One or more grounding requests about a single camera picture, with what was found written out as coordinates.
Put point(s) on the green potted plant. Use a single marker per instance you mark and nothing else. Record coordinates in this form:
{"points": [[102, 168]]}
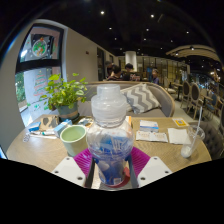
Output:
{"points": [[65, 93]]}

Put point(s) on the group of ceiling lights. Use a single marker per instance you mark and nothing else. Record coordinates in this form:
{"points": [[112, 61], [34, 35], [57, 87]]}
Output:
{"points": [[152, 15]]}

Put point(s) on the clear bottle with blue label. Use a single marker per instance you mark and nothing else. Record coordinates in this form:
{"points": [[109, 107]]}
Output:
{"points": [[110, 140]]}

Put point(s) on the light blue tissue pack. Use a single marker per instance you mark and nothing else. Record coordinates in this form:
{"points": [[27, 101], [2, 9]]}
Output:
{"points": [[62, 127]]}

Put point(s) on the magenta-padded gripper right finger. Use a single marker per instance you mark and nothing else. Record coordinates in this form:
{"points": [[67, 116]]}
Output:
{"points": [[153, 169]]}

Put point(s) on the small blue and white box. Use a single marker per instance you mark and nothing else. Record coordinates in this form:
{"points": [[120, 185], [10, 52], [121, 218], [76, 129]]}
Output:
{"points": [[148, 126]]}

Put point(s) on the clear plastic cup with straw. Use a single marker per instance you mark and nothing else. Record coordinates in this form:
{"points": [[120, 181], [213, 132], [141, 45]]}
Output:
{"points": [[190, 148]]}

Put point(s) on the grey white chevron cushion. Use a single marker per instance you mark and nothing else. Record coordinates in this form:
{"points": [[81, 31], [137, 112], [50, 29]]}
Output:
{"points": [[141, 98]]}

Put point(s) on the colourful window poster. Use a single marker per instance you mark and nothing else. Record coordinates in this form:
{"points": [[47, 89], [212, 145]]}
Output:
{"points": [[41, 45]]}

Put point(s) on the white paper slips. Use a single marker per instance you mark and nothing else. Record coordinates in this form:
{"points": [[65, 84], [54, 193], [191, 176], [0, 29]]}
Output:
{"points": [[151, 136]]}

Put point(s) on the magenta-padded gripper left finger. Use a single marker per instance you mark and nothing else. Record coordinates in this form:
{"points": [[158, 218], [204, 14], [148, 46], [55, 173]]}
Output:
{"points": [[70, 170]]}

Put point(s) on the brown patterned card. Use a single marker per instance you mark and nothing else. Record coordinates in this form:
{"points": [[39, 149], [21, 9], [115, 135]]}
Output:
{"points": [[49, 122]]}

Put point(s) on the yellow square card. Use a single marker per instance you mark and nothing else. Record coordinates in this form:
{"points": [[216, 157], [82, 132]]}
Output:
{"points": [[180, 122]]}

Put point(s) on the pale green ceramic cup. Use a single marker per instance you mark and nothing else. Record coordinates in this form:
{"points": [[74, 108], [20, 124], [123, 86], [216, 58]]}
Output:
{"points": [[74, 141]]}

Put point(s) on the grey upholstered sofa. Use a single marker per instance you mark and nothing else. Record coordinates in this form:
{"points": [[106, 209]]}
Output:
{"points": [[165, 100]]}

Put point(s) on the person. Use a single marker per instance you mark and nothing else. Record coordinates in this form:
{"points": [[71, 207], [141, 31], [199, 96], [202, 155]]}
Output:
{"points": [[130, 73], [155, 77], [116, 74], [108, 68]]}

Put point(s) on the group of dining chairs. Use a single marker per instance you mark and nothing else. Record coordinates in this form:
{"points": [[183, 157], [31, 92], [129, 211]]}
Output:
{"points": [[195, 95]]}

